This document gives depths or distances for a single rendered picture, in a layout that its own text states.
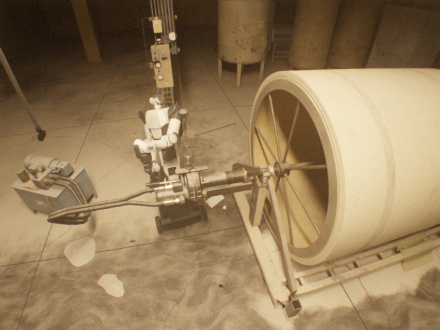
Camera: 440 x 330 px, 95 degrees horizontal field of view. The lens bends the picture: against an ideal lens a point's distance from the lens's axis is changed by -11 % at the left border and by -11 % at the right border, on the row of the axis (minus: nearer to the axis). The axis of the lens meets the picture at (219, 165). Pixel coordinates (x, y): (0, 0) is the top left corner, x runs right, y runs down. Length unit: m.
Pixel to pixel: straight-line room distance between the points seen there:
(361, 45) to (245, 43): 3.60
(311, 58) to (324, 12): 1.19
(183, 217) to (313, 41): 5.97
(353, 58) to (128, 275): 7.73
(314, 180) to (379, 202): 1.63
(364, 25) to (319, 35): 1.39
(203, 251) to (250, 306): 0.73
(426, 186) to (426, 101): 0.62
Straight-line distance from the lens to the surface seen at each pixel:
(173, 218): 2.64
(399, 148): 1.72
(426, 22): 7.33
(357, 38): 8.01
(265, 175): 2.00
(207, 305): 2.37
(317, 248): 1.84
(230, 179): 1.92
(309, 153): 3.18
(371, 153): 1.55
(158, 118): 2.02
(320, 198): 3.09
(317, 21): 7.18
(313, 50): 7.29
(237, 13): 6.00
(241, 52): 6.11
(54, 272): 3.01
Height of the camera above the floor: 2.26
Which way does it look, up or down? 40 degrees down
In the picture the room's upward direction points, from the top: straight up
